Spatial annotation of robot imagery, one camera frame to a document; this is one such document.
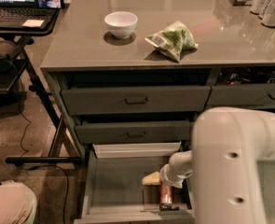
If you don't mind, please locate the black smartphone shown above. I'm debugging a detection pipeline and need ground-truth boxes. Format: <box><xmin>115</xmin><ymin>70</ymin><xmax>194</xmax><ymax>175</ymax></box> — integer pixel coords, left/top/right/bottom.
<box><xmin>35</xmin><ymin>0</ymin><xmax>64</xmax><ymax>9</ymax></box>

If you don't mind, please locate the black floor cable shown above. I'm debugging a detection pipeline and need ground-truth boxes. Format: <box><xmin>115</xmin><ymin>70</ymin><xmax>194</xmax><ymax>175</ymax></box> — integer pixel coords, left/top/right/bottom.
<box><xmin>17</xmin><ymin>77</ymin><xmax>70</xmax><ymax>224</ymax></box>

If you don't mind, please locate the green chip bag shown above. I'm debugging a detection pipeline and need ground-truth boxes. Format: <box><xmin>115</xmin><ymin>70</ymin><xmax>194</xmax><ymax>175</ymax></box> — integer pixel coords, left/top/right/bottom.
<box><xmin>145</xmin><ymin>21</ymin><xmax>199</xmax><ymax>63</ymax></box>

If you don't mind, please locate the top left grey drawer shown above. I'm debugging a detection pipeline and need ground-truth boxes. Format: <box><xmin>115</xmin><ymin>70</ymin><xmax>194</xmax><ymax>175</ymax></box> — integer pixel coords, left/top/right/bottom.
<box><xmin>61</xmin><ymin>86</ymin><xmax>210</xmax><ymax>115</ymax></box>

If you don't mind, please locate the top right grey drawer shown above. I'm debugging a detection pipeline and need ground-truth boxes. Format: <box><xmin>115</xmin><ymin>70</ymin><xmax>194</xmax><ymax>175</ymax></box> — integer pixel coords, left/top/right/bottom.
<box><xmin>207</xmin><ymin>83</ymin><xmax>275</xmax><ymax>109</ymax></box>

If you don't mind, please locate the middle left grey drawer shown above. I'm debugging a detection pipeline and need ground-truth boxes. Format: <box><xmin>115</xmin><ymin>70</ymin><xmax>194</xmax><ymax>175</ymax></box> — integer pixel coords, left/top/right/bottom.
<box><xmin>75</xmin><ymin>120</ymin><xmax>190</xmax><ymax>144</ymax></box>

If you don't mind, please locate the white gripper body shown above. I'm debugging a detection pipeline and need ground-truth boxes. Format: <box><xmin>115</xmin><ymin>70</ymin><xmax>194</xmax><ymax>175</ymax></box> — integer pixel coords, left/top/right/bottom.
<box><xmin>159</xmin><ymin>164</ymin><xmax>186</xmax><ymax>189</ymax></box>

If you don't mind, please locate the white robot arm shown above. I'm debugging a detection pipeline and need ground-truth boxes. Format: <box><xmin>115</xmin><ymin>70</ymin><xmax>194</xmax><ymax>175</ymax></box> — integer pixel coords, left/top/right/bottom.
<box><xmin>142</xmin><ymin>106</ymin><xmax>275</xmax><ymax>224</ymax></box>

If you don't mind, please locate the black laptop stand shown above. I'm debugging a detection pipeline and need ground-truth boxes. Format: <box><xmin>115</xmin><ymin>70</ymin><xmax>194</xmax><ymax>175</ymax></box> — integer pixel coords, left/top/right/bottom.
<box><xmin>0</xmin><ymin>11</ymin><xmax>82</xmax><ymax>166</ymax></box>

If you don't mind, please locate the open bottom left drawer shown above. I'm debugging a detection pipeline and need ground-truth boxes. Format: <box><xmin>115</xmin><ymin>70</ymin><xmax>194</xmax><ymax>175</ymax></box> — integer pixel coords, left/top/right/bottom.
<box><xmin>74</xmin><ymin>143</ymin><xmax>195</xmax><ymax>224</ymax></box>

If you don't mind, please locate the grey drawer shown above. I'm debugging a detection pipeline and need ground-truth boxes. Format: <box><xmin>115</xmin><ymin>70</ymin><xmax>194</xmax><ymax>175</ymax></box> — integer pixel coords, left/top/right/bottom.
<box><xmin>207</xmin><ymin>83</ymin><xmax>275</xmax><ymax>109</ymax></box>
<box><xmin>61</xmin><ymin>86</ymin><xmax>210</xmax><ymax>115</ymax></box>
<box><xmin>75</xmin><ymin>120</ymin><xmax>190</xmax><ymax>144</ymax></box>

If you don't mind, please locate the white ceramic bowl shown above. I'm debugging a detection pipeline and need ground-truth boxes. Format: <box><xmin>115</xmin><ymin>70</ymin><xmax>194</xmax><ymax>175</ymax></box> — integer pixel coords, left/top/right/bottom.
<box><xmin>104</xmin><ymin>11</ymin><xmax>138</xmax><ymax>38</ymax></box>

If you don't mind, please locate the black laptop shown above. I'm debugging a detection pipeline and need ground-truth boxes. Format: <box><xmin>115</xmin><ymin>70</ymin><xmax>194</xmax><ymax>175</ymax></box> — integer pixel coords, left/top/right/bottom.
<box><xmin>0</xmin><ymin>0</ymin><xmax>59</xmax><ymax>30</ymax></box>

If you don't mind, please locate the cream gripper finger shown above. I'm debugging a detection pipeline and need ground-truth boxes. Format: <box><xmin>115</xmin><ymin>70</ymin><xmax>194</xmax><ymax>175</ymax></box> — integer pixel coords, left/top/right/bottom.
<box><xmin>142</xmin><ymin>172</ymin><xmax>160</xmax><ymax>186</ymax></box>

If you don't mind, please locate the grey drawer cabinet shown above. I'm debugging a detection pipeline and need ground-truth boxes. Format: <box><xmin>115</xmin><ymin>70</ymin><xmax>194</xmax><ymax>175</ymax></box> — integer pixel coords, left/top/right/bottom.
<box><xmin>41</xmin><ymin>0</ymin><xmax>275</xmax><ymax>224</ymax></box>

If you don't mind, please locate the red coke can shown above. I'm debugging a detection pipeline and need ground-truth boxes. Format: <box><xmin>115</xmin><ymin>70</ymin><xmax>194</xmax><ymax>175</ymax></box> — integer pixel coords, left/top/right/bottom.
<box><xmin>159</xmin><ymin>183</ymin><xmax>172</xmax><ymax>211</ymax></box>

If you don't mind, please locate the person's beige trouser knee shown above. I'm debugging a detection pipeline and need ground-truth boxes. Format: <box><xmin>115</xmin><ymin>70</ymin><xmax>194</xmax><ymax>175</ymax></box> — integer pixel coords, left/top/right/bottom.
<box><xmin>0</xmin><ymin>180</ymin><xmax>37</xmax><ymax>224</ymax></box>

